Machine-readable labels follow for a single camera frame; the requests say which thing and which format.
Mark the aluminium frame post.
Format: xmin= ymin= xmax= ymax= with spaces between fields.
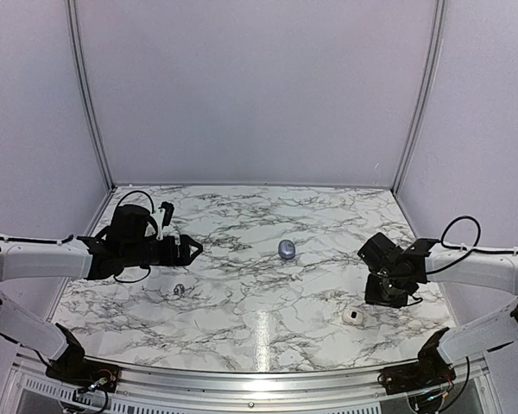
xmin=65 ymin=0 xmax=116 ymax=191
xmin=391 ymin=0 xmax=448 ymax=197

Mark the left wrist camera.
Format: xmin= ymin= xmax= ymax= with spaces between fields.
xmin=145 ymin=201 xmax=174 ymax=241

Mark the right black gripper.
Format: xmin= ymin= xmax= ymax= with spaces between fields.
xmin=364 ymin=273 xmax=412 ymax=309

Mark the purple earbud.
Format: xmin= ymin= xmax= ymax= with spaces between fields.
xmin=174 ymin=284 xmax=186 ymax=296

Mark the white charging case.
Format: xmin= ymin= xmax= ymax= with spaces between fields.
xmin=342 ymin=308 xmax=364 ymax=325

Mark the purple earbud charging case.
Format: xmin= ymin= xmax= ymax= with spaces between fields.
xmin=278 ymin=240 xmax=296 ymax=260

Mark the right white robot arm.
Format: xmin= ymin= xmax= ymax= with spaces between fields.
xmin=358 ymin=233 xmax=518 ymax=386

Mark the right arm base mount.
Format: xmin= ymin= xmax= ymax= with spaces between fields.
xmin=377 ymin=328 xmax=456 ymax=395

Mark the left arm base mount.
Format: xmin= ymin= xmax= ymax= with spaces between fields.
xmin=46 ymin=327 xmax=121 ymax=392

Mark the left aluminium frame post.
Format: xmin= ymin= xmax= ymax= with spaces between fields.
xmin=65 ymin=0 xmax=116 ymax=191

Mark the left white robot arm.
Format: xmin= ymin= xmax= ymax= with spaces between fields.
xmin=0 ymin=202 xmax=203 ymax=384

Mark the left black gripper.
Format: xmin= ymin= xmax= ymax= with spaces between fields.
xmin=122 ymin=235 xmax=204 ymax=268

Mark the aluminium front rail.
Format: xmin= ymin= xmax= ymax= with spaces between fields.
xmin=0 ymin=348 xmax=502 ymax=413

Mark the right aluminium frame post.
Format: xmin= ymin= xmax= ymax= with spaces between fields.
xmin=391 ymin=0 xmax=448 ymax=197

